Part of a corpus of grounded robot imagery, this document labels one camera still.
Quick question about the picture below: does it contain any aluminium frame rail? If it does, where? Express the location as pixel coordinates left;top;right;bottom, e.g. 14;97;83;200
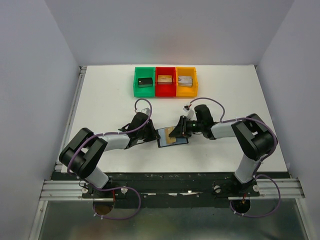
27;65;87;240

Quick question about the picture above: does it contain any purple cable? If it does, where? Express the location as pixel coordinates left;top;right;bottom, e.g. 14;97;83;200
182;97;281;218
67;98;154;221

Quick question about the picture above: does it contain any red plastic bin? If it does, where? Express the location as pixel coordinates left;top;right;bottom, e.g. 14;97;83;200
155;66;177;98

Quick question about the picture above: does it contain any gold card in red bin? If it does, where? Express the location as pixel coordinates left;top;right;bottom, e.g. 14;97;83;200
157;75;173;85

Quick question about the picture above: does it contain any green plastic bin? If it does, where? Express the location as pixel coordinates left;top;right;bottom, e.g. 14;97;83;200
133;66;156;98

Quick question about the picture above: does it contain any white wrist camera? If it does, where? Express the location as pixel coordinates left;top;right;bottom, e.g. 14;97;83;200
135;107;152;116
183;105;195;120

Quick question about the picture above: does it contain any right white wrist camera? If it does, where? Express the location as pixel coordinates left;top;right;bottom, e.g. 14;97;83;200
183;105;195;120

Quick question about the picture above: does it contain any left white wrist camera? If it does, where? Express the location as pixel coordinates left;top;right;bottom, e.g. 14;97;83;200
135;107;152;116

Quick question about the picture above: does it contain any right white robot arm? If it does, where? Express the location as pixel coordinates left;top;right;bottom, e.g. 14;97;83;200
168;104;278;196

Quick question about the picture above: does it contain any silver card in orange bin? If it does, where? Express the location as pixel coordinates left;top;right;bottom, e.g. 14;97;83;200
177;75;193;88

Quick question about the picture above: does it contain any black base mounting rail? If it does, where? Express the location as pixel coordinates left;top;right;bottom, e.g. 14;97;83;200
40;172;299;209

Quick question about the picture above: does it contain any orange plastic bin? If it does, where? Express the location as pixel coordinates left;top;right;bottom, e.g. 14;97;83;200
176;66;199;98

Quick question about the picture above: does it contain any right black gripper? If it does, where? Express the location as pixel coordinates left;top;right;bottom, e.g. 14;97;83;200
169;115;204;138

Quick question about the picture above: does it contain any black leather card holder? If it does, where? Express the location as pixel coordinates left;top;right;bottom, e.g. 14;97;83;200
156;126;189;148

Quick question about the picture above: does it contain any black card in green bin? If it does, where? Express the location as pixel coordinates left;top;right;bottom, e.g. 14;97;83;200
137;77;153;88

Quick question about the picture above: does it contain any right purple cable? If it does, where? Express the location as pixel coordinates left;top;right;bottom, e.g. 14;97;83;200
182;97;281;218

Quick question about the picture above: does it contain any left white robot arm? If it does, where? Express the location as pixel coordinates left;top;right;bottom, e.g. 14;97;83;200
58;108;160;198

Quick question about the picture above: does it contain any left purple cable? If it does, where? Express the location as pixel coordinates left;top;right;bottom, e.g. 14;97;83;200
67;98;154;221

